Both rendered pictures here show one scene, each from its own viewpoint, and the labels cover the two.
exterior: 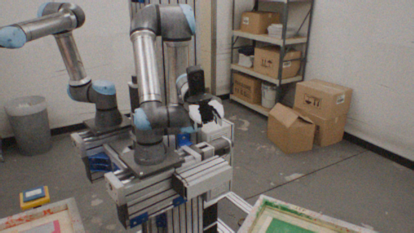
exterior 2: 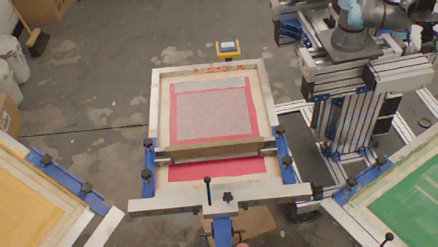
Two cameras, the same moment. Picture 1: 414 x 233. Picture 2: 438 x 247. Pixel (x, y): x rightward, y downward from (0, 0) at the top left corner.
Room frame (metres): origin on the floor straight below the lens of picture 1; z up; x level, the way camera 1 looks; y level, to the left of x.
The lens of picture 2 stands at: (-0.25, 0.08, 2.30)
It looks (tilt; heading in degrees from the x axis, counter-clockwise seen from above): 48 degrees down; 31
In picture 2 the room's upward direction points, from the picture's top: 6 degrees counter-clockwise
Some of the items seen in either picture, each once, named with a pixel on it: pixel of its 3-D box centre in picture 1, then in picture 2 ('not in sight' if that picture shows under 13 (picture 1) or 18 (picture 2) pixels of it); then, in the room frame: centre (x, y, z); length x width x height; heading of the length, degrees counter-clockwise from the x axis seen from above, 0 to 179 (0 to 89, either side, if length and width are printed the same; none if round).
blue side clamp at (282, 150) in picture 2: not in sight; (282, 155); (0.72, 0.36, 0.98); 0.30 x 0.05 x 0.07; 31
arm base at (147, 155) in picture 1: (150, 147); (350, 31); (1.21, 0.26, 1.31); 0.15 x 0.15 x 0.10
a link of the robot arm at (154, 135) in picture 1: (149, 122); (357, 8); (1.21, 0.25, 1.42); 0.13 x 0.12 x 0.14; 104
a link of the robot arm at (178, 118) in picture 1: (184, 116); (400, 19); (0.98, 0.08, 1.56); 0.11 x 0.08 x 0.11; 104
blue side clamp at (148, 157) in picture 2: not in sight; (150, 168); (0.44, 0.84, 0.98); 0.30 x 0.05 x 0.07; 31
